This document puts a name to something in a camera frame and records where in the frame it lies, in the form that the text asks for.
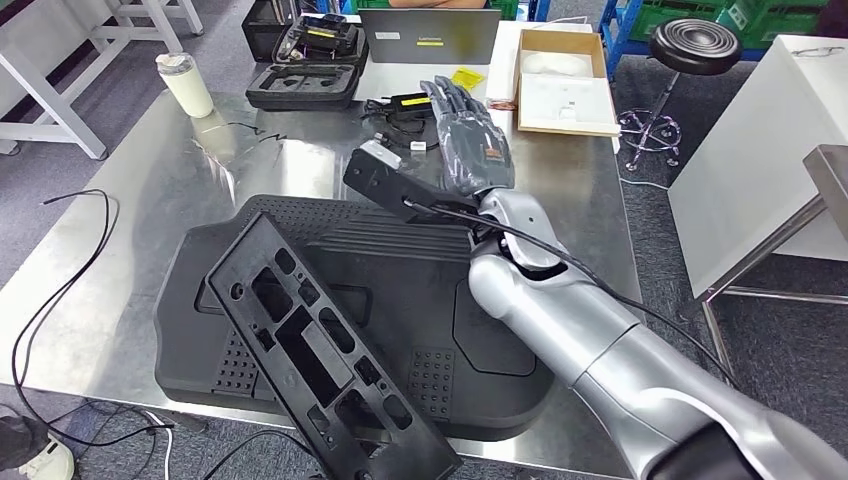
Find blue shelving rack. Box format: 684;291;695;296
599;0;770;77

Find tangled black floor cable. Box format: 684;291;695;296
49;400;160;480

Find white foam piece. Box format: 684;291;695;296
521;51;591;77

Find black round stool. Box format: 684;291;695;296
616;16;742;172

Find black case with controller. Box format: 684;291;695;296
271;13;370;68

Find white power cable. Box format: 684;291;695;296
145;410;175;480

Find black adapter cable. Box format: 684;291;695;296
360;99;445;150

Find cream insulated tumbler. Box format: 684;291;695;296
155;52;215;119

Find person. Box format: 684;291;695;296
0;402;76;480

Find stainless steel workbench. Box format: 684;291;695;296
0;86;645;480

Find black engine cover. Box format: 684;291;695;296
153;193;556;442

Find black adapter with yellow label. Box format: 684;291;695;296
388;92;435;122

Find black plastic licence plate bracket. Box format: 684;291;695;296
205;211;463;480

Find white cabinet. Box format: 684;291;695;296
667;33;848;301

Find stainless steel table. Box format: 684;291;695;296
700;142;848;386

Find green plastic crate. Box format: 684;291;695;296
715;0;829;51
629;0;733;42

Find yellow packet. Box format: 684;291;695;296
450;66;487;92

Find cardboard box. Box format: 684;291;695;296
515;28;622;138

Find black foam tray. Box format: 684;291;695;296
245;62;362;111

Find long black cable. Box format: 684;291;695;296
9;188;177;448

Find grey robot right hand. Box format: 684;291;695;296
420;74;517;197

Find white table frame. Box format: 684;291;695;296
0;0;107;160
66;0;203;54

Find black box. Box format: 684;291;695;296
240;0;299;64

